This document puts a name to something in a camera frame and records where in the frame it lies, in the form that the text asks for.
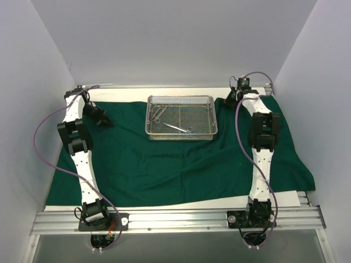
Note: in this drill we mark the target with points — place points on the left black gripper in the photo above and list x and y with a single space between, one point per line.
99 115

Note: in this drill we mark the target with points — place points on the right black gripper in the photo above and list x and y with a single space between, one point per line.
231 97

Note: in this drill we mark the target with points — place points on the green surgical drape cloth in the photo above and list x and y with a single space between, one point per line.
133 171

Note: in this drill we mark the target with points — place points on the wire mesh instrument tray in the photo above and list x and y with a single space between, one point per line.
196 111

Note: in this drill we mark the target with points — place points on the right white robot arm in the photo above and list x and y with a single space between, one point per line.
263 137

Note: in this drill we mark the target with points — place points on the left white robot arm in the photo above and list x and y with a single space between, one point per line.
78 143

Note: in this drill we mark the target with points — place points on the steel surgical scissors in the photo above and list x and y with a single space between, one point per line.
159 113

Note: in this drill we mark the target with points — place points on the steel clamp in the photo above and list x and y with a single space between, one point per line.
154 113

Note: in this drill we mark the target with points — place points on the steel forceps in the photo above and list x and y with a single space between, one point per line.
188 130

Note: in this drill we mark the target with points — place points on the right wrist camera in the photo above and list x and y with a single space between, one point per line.
243 83

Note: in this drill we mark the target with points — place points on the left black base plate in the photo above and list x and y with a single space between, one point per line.
118 220

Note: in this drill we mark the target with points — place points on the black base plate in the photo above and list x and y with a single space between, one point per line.
250 219
118 220

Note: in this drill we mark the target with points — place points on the aluminium front rail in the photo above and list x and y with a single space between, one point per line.
62 222

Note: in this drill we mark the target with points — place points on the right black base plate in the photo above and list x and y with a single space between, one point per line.
250 219

